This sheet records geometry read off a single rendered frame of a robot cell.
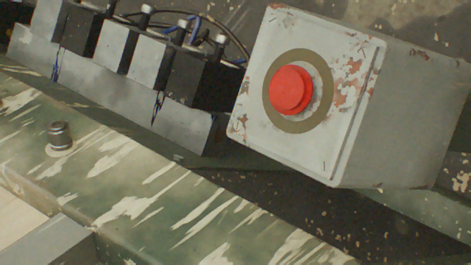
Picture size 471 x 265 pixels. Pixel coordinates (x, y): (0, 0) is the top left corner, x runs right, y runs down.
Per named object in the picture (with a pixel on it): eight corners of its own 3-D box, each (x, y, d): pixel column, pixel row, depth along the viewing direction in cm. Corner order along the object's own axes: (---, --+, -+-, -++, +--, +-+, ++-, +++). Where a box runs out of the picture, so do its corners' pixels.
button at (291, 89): (330, 76, 73) (315, 73, 72) (313, 124, 74) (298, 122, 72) (290, 59, 76) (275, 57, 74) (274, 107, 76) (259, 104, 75)
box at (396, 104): (483, 68, 84) (385, 40, 70) (436, 191, 86) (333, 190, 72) (373, 29, 91) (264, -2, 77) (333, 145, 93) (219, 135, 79)
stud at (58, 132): (78, 145, 101) (73, 122, 99) (60, 156, 100) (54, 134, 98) (64, 137, 103) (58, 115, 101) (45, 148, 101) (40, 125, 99)
